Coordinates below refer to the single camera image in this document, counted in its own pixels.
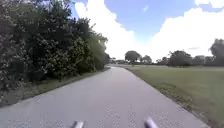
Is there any row of distant trees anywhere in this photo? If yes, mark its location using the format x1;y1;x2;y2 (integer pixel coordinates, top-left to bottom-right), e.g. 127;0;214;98
109;38;224;67

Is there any grass verge strip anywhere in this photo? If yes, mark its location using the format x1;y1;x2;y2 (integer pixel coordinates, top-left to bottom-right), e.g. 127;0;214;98
0;67;111;108

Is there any grass field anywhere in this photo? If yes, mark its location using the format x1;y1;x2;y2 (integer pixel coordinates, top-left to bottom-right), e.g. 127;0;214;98
114;63;224;128

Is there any robot's own part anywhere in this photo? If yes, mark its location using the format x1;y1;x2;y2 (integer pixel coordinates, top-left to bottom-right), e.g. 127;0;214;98
71;120;85;128
144;117;159;128

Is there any dense green hedge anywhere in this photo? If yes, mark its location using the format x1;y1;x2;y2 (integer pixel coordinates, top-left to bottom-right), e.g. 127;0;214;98
0;0;111;92

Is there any grey paved path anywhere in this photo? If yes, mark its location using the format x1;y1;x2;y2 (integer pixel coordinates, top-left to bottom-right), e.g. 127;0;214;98
0;66;210;128

